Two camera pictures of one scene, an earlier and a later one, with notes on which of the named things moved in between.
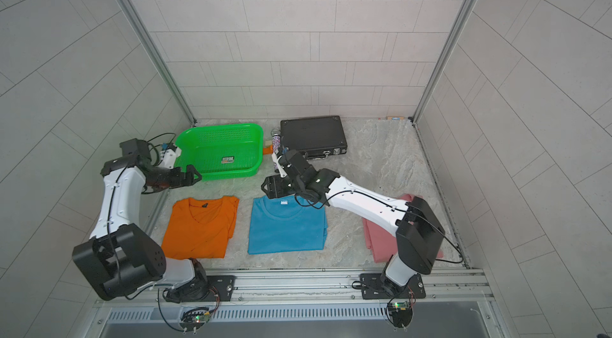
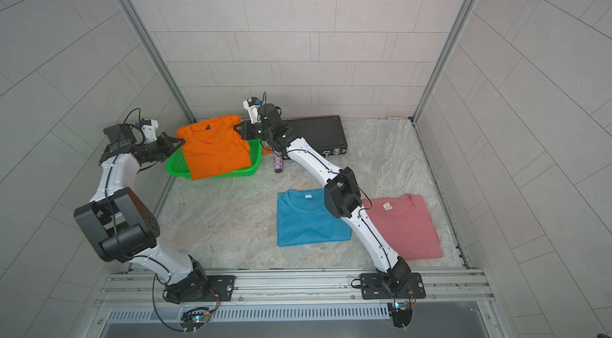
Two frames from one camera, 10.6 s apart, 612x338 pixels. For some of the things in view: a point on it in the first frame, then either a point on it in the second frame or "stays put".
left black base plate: x=221 y=288 stays put
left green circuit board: x=193 y=319 stays put
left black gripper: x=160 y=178 -> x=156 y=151
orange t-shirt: x=200 y=228 -> x=213 y=147
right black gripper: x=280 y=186 -> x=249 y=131
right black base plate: x=372 y=288 stays put
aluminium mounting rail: x=445 y=288 stays put
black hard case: x=316 y=138 stays put
